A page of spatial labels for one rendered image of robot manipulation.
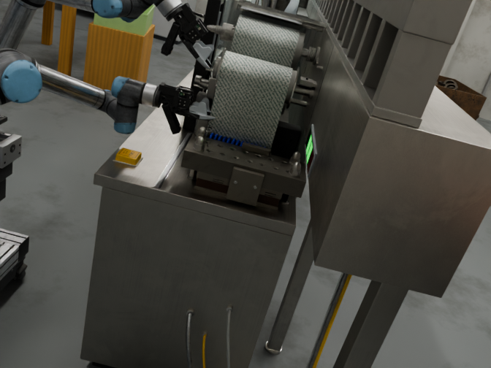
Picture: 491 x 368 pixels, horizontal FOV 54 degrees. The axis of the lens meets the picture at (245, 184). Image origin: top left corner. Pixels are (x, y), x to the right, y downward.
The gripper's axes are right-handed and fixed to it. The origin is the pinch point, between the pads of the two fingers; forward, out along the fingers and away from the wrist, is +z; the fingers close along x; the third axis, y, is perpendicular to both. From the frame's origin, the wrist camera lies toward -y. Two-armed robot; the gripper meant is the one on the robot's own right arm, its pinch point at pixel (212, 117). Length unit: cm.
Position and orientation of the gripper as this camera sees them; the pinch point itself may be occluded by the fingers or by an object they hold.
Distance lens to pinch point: 170.6
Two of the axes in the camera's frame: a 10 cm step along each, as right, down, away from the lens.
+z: 9.7, 2.5, 0.2
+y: 2.4, -8.7, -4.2
